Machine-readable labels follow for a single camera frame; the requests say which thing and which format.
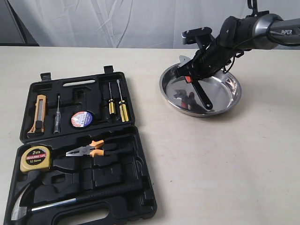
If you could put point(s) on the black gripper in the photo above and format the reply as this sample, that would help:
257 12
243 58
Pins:
206 64

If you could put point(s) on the silver adjustable wrench black handle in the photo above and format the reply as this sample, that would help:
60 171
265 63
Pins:
198 88

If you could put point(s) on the black plastic tool case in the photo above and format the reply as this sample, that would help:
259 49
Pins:
72 176

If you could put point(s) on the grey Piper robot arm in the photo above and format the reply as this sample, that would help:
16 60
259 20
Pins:
236 36

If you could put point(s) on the round stainless steel tray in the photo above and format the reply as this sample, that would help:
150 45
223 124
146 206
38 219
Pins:
223 90

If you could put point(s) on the long yellow black screwdriver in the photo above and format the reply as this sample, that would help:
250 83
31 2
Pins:
122 106

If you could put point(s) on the short yellow black screwdriver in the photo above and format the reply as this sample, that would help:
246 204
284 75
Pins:
111 101

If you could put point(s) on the white backdrop curtain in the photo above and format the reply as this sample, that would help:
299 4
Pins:
111 23

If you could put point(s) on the black electrical tape roll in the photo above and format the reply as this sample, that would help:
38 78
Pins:
81 119

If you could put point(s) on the clear tester screwdriver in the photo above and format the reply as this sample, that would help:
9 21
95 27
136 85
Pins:
57 118

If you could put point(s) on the orange utility knife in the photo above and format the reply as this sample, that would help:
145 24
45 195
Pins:
39 118

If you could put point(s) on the yellow measuring tape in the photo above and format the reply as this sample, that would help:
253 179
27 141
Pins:
35 158

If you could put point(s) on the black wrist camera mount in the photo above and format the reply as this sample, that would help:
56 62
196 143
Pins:
201 36

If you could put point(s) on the orange handled pliers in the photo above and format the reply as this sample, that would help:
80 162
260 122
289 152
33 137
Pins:
104 148

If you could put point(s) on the claw hammer black handle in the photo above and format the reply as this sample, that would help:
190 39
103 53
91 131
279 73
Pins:
16 212

